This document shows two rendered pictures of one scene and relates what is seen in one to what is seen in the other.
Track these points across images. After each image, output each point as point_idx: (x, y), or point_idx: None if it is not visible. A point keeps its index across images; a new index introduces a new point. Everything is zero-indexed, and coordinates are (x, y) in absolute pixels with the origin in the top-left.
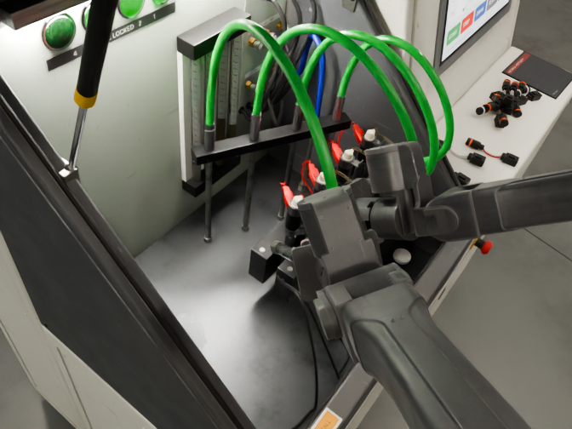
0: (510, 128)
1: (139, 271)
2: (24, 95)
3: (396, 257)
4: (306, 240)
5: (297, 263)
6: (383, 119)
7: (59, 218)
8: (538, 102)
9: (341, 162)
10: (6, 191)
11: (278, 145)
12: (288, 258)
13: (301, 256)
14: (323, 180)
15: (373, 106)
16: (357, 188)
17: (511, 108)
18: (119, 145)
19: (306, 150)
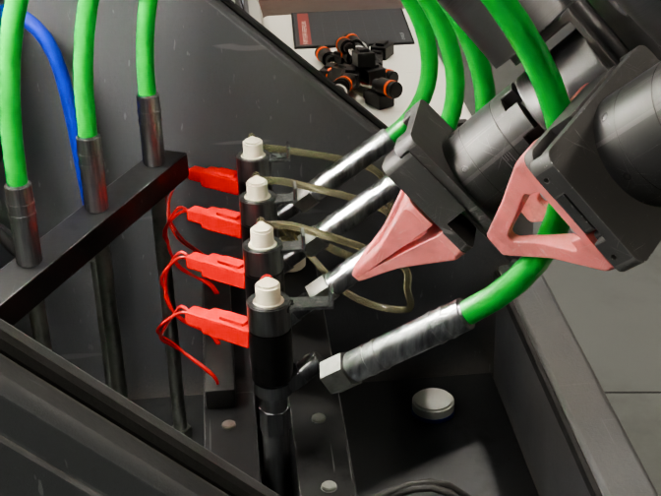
0: (401, 101)
1: (221, 462)
2: None
3: (428, 409)
4: (532, 147)
5: (575, 181)
6: (240, 127)
7: None
8: (396, 57)
9: (255, 211)
10: None
11: (88, 260)
12: (405, 350)
13: (571, 160)
14: (269, 240)
15: (205, 111)
16: (430, 120)
17: (380, 68)
18: None
19: (76, 330)
